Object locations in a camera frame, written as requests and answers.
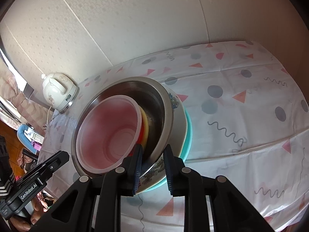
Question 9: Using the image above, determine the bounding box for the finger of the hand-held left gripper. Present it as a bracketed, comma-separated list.
[36, 150, 70, 182]

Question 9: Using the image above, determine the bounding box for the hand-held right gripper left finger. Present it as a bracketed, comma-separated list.
[31, 144, 143, 232]

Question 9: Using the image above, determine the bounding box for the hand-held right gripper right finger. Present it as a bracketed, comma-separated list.
[163, 144, 273, 232]

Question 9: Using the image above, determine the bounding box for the teal plastic plate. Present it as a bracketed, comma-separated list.
[144, 107, 193, 192]

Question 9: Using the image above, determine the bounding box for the yellow plastic bowl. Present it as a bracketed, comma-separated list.
[138, 106, 150, 151]

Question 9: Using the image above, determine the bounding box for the white floral ceramic bowl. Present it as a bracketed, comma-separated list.
[135, 87, 188, 194]

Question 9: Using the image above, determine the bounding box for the red plastic bowl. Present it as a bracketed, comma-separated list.
[75, 96, 143, 174]

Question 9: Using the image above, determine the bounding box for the stainless steel bowl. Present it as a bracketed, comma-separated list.
[71, 76, 174, 182]

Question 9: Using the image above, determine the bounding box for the person's left hand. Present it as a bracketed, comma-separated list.
[10, 198, 57, 231]

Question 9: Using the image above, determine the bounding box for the blue curved plastic object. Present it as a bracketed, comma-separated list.
[17, 125, 38, 154]

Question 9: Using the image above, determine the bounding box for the pink patterned cloth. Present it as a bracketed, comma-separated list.
[0, 60, 50, 126]

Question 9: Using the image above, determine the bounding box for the white electric kettle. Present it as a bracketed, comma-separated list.
[42, 73, 78, 114]

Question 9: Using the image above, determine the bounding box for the white patterned tablecloth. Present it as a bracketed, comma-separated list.
[39, 40, 306, 232]

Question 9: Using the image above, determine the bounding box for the white kettle power cord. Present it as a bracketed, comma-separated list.
[43, 105, 55, 132]

